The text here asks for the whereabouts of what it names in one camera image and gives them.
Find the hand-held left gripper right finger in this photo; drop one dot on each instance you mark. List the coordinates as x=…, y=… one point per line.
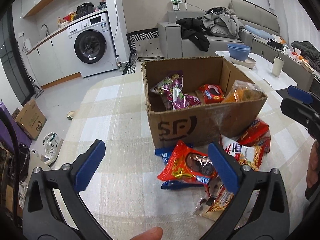
x=222, y=167

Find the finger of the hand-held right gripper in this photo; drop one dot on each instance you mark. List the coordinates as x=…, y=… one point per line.
x=301, y=95
x=300, y=112

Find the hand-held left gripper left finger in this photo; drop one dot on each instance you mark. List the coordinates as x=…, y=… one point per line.
x=92, y=165

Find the white crispy noodle packet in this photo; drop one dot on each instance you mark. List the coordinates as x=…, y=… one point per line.
x=250, y=155

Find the red cookie packet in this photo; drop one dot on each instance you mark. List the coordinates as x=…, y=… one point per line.
x=185, y=165
x=211, y=93

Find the clear dark cookie packet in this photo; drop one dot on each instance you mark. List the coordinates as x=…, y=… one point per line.
x=203, y=202

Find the brown cardboard box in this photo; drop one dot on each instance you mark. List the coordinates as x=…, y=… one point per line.
x=180, y=127

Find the orange clear long packet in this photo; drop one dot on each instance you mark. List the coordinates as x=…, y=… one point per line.
x=242, y=92

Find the blue cookie packet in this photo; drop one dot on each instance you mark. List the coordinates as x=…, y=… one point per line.
x=163, y=155

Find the purple cartoon snack packet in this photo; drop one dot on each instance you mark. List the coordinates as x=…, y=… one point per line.
x=166, y=85

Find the person's right hand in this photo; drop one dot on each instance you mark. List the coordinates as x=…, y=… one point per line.
x=313, y=165

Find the person's left hand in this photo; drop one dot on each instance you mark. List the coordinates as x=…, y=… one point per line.
x=150, y=233

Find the cream tumbler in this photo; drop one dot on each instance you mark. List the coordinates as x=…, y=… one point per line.
x=277, y=67

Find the oranges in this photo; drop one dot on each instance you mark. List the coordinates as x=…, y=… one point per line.
x=301, y=57

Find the white coffee table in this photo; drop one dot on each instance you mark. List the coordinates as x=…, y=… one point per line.
x=265, y=75

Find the dark green jacket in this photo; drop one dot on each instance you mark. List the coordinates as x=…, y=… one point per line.
x=306, y=52

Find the white green sneakers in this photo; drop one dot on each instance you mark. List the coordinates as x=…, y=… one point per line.
x=51, y=147

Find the grey side cabinet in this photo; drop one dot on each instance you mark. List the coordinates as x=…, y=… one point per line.
x=265, y=52

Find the black box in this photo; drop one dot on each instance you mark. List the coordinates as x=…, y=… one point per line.
x=275, y=43

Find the stacked beige plates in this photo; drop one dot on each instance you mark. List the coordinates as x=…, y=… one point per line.
x=246, y=63

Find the black plastic bag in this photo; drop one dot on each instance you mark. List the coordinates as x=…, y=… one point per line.
x=23, y=160

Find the stacked blue bowls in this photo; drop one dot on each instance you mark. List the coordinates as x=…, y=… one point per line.
x=238, y=51

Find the light blue pillow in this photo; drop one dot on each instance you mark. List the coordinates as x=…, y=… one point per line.
x=257, y=32

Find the small printed cardboard box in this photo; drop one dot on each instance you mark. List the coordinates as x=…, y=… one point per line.
x=30, y=120

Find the floor mop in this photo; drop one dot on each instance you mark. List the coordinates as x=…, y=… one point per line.
x=36, y=87

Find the plastic bottle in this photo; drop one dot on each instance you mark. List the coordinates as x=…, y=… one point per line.
x=119, y=63

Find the grey clothes pile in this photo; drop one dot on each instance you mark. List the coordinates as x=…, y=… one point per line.
x=222, y=22

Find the patterned folded mat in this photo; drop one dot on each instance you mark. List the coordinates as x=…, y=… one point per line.
x=130, y=63

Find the white kitchen base cabinets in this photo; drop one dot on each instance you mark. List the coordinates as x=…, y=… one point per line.
x=52, y=60

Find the white washing machine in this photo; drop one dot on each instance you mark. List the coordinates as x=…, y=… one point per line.
x=90, y=45

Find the black jacket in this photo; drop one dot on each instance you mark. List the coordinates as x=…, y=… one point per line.
x=195, y=32

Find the dark glass door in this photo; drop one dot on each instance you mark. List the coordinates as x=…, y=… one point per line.
x=15, y=62

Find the black white patterned cushion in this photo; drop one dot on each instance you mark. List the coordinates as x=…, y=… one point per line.
x=147, y=45

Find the grey sofa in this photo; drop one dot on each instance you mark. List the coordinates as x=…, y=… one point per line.
x=172, y=40

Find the white electric kettle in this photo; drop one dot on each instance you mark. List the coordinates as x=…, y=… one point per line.
x=26, y=43

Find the black kitchen faucet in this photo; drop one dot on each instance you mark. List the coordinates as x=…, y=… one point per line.
x=45, y=28

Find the food items on washer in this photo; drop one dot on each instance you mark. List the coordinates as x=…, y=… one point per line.
x=67, y=18

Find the black pressure cooker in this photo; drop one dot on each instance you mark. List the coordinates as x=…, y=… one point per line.
x=85, y=10

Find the green wall socket charger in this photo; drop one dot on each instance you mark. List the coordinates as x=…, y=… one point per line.
x=175, y=3

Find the white kitchen wall cabinets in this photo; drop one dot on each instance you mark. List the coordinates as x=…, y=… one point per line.
x=42, y=5

